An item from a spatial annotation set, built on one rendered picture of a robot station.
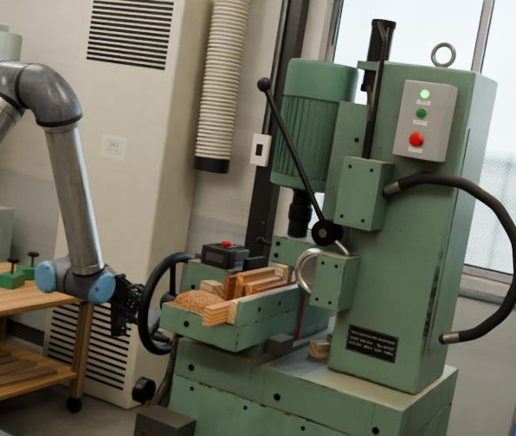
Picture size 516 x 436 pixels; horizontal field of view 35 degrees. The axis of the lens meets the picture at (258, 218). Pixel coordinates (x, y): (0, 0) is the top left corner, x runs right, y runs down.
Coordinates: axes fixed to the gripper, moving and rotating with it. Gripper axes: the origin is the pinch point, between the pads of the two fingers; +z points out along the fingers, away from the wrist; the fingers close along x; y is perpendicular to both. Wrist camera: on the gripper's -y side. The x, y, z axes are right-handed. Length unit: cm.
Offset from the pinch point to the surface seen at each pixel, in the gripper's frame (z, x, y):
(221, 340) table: 33, -35, 29
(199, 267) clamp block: 8.9, -12.0, 29.2
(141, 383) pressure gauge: 18.5, -32.4, 4.9
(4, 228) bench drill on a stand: -152, 101, -66
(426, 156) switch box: 50, -20, 84
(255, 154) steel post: -51, 111, 31
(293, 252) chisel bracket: 28, -7, 45
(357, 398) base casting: 64, -26, 33
